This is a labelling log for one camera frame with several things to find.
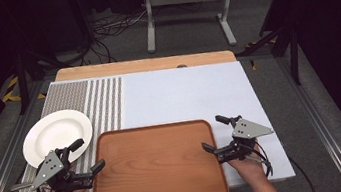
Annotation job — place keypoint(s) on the dark metal stand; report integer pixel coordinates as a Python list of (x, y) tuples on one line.
[(23, 83), (294, 58)]

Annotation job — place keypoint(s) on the light wooden table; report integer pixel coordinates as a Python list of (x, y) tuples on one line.
[(140, 66)]

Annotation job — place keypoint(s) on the white round plate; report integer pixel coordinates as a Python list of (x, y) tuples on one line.
[(54, 134)]

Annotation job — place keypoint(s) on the white mat with grey stripes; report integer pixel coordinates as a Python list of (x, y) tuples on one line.
[(175, 95)]

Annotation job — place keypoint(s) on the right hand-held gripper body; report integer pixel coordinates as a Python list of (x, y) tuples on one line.
[(247, 129)]

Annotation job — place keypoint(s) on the yellow and black floor tape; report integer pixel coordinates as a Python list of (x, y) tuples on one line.
[(10, 95), (253, 64)]

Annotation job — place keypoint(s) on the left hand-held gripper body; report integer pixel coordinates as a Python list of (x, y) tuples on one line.
[(47, 169)]

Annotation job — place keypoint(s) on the person's right hand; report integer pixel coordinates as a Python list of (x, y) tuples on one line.
[(251, 168)]

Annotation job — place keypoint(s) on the brown wooden tray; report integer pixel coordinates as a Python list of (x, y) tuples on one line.
[(155, 169)]

